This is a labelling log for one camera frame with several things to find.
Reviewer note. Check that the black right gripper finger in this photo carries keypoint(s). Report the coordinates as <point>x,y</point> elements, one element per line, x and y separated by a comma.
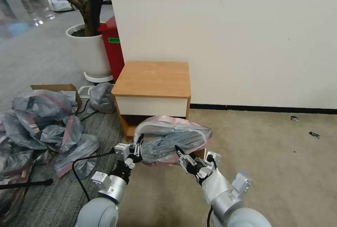
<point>199,161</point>
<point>185,161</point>

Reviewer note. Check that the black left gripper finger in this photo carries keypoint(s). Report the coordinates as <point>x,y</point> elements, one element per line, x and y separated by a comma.
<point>134,148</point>
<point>140,146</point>

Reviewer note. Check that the grey garbage bag pink rim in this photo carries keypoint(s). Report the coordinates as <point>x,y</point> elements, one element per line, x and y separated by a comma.
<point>171,138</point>

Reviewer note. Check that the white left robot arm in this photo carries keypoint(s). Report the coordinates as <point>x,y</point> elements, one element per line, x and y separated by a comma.
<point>105,211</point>

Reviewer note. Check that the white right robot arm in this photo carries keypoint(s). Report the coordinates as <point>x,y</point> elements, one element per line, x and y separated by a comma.
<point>231,211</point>

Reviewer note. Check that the brown trash can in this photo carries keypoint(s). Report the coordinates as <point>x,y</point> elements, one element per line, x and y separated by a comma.
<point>198,154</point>

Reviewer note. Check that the crumpled grey garbage bag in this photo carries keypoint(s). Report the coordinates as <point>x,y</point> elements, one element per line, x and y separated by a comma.
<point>101,98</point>

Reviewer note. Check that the pile of grey garbage bags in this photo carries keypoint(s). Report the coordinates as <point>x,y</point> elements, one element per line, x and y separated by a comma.
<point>39,132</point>

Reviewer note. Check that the wooden bedside table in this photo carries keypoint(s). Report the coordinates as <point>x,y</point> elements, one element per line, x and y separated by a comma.
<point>152,84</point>

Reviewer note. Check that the white pot saucer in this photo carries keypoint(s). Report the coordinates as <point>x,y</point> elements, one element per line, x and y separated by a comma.
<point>98,77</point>

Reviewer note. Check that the black rod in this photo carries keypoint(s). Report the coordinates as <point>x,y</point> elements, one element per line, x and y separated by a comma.
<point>26,183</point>

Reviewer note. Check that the brown cardboard box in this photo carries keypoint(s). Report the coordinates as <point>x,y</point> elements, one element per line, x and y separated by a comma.
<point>56,87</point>

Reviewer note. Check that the red bin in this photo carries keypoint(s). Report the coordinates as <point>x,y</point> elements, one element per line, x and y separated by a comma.
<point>113,47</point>

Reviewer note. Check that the small dark floor debris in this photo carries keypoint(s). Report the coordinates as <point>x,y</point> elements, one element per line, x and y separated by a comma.
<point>314,135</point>
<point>295,118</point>

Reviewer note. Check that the white plant pot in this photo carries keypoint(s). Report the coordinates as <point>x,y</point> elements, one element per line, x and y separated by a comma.
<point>90,50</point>

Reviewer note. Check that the green label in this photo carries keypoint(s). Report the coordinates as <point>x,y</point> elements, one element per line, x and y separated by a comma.
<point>114,40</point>

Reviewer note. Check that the brown tree trunk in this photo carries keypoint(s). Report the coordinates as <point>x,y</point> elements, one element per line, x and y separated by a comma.
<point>89,3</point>

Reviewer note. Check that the white box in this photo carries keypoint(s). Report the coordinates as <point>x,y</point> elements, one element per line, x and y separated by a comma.
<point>60,4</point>

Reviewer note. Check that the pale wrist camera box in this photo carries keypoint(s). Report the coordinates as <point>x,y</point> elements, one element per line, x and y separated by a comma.
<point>121,152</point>
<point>213,159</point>

